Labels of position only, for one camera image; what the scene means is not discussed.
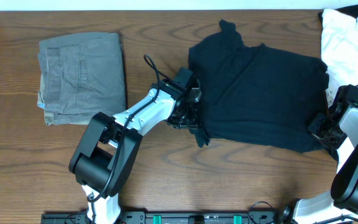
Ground small black cable loop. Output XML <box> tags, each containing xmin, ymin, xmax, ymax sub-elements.
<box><xmin>247</xmin><ymin>200</ymin><xmax>276</xmax><ymax>224</ymax></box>

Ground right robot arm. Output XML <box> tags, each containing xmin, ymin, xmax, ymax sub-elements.
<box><xmin>284</xmin><ymin>107</ymin><xmax>358</xmax><ymax>223</ymax></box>

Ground folded grey khaki pants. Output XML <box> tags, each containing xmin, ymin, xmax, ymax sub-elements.
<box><xmin>37</xmin><ymin>32</ymin><xmax>126</xmax><ymax>125</ymax></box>

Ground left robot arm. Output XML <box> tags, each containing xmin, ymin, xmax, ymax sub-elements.
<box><xmin>68</xmin><ymin>83</ymin><xmax>201</xmax><ymax>223</ymax></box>

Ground white garment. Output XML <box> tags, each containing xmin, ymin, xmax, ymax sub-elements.
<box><xmin>321</xmin><ymin>9</ymin><xmax>358</xmax><ymax>106</ymax></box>

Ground black t-shirt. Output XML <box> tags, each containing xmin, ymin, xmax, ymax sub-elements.
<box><xmin>188</xmin><ymin>20</ymin><xmax>329</xmax><ymax>153</ymax></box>

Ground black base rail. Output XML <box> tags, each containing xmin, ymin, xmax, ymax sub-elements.
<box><xmin>40</xmin><ymin>211</ymin><xmax>277</xmax><ymax>224</ymax></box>

